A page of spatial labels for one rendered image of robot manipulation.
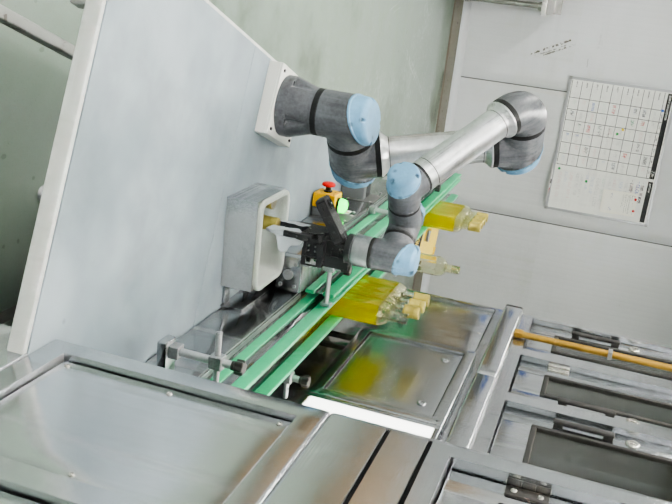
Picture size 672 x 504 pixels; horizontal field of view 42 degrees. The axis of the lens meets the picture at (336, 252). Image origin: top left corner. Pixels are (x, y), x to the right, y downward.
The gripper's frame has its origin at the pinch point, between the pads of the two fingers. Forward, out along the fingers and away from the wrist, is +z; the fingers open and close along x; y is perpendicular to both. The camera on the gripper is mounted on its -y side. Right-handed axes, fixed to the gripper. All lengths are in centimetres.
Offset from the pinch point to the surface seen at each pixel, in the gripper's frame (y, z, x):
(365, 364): 39.4, -22.0, 18.5
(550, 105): 40, -16, 609
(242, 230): 0.3, 4.6, -8.3
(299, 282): 17.4, -4.0, 10.5
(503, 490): 5, -67, -79
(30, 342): 2, 9, -79
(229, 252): 6.3, 7.5, -8.3
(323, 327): 29.9, -10.5, 14.4
